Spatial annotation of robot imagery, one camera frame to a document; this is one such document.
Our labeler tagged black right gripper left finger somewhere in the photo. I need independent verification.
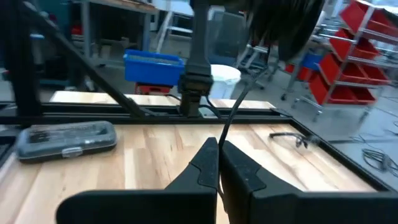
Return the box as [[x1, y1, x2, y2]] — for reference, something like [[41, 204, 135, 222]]
[[55, 137, 220, 224]]

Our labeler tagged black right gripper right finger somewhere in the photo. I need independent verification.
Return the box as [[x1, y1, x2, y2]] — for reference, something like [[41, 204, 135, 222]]
[[220, 140, 398, 224]]

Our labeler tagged thin black cord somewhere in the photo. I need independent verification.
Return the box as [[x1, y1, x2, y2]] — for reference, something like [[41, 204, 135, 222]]
[[217, 68, 271, 212]]

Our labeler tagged black cord spool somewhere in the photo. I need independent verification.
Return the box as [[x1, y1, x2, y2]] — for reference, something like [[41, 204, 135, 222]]
[[248, 0, 326, 63]]

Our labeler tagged red grey case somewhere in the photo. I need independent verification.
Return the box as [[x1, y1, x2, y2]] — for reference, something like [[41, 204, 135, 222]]
[[134, 82, 172, 96]]

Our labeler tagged white trash bin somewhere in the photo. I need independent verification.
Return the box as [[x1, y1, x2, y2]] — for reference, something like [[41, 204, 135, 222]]
[[207, 64, 242, 100]]

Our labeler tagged blue plastic tote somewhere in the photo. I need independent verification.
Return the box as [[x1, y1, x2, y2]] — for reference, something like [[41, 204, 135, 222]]
[[123, 49, 187, 87]]

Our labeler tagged red storage bin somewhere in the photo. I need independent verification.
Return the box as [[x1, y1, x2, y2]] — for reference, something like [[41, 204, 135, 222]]
[[309, 74, 377, 105], [318, 53, 391, 85], [338, 0, 398, 38], [329, 28, 381, 60], [285, 64, 312, 82]]

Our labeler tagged blue storage bin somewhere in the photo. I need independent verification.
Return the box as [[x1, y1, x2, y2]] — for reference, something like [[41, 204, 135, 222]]
[[301, 52, 324, 71]]

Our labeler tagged dark mesh office chair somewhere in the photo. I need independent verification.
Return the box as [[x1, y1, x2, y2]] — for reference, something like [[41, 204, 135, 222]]
[[206, 11, 271, 91]]

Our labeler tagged white metal stand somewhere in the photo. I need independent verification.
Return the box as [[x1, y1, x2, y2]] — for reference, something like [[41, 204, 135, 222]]
[[155, 11, 193, 54]]

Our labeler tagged grey metal workbench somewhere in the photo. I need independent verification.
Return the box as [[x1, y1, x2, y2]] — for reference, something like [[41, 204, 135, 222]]
[[70, 0, 159, 60]]

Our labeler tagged black aluminium table frame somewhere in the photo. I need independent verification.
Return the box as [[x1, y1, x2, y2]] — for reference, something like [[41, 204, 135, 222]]
[[0, 0, 389, 192]]

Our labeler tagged coiled black cable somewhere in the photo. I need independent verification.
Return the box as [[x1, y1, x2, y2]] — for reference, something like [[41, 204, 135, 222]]
[[362, 148, 398, 178]]

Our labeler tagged silver wire shelf rack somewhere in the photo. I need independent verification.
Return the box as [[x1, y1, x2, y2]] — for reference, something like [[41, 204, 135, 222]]
[[281, 0, 398, 124]]

